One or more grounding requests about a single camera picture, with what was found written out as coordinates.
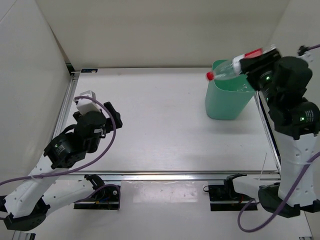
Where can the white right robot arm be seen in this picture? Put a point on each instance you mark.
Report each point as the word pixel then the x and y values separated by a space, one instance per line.
pixel 296 127

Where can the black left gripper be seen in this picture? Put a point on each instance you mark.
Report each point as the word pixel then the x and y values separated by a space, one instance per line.
pixel 119 123

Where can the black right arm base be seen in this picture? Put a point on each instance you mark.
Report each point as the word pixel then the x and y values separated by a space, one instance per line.
pixel 223 197

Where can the green plastic bin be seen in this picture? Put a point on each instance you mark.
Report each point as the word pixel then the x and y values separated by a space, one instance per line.
pixel 225 99

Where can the aluminium table frame rail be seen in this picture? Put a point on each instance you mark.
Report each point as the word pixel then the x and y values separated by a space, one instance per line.
pixel 166 152

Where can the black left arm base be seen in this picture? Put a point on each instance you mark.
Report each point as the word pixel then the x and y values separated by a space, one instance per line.
pixel 107 198

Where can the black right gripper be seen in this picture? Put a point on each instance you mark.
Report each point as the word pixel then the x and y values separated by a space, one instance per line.
pixel 267 60

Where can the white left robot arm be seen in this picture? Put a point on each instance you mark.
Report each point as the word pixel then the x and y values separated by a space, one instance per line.
pixel 32 202

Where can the red label plastic bottle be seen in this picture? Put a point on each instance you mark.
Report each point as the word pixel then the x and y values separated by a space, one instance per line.
pixel 231 68

